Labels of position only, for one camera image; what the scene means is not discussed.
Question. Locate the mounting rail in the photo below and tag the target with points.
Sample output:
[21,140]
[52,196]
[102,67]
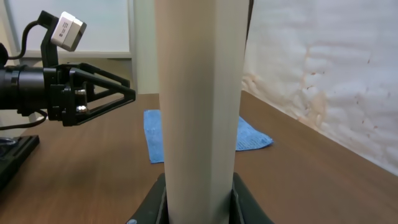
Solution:
[15,158]

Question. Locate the blue cloth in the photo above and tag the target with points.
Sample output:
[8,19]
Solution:
[154,137]

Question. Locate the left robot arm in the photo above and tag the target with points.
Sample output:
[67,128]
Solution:
[25,88]

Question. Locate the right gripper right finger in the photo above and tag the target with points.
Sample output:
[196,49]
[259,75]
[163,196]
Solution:
[245,205]

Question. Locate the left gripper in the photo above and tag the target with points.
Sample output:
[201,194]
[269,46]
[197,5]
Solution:
[57,93]

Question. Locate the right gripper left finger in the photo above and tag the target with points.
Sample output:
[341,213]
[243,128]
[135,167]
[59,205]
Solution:
[152,205]

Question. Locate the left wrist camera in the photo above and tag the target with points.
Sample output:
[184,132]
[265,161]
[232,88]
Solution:
[68,31]

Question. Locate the white pipette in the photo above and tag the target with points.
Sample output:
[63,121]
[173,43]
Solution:
[199,102]

